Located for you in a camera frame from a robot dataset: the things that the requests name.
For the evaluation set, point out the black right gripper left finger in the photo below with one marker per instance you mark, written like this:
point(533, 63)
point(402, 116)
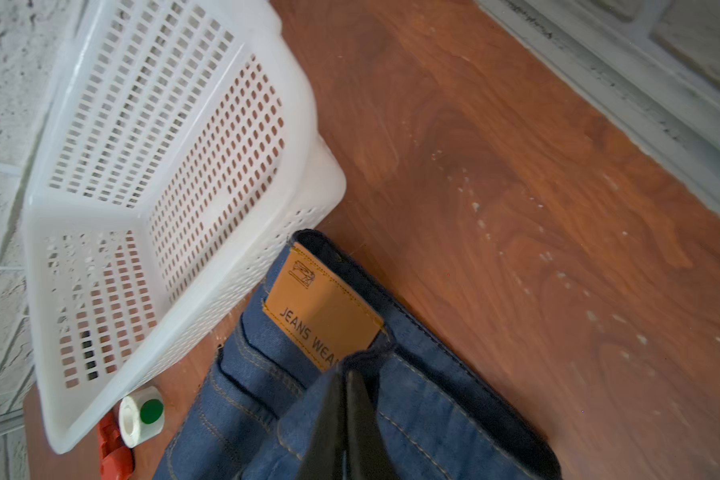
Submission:
point(324, 458)

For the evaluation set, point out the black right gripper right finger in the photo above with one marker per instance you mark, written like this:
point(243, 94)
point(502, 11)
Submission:
point(367, 457)

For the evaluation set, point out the blue denim trousers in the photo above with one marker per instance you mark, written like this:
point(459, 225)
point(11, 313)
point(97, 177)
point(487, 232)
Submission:
point(404, 406)

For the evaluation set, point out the white tape roll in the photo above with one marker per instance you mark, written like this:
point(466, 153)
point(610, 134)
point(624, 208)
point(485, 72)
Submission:
point(141, 416)

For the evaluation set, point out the red black pipe wrench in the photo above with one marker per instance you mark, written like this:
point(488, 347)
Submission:
point(116, 460)

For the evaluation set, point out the white plastic perforated basket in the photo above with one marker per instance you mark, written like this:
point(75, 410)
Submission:
point(181, 153)

